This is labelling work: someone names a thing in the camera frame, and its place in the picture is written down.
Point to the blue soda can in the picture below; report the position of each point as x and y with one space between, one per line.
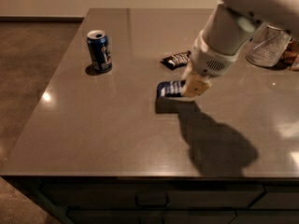
98 46

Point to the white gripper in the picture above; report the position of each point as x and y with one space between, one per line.
207 60

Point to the clear glass jar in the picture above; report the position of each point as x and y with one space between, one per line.
266 48

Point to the dark drawer handle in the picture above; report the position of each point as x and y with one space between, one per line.
156 200

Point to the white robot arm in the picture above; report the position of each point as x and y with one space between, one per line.
231 24

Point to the blue rxbar blueberry bar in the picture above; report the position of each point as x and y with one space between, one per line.
170 88

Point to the black rxbar chocolate bar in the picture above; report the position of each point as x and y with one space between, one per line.
176 60

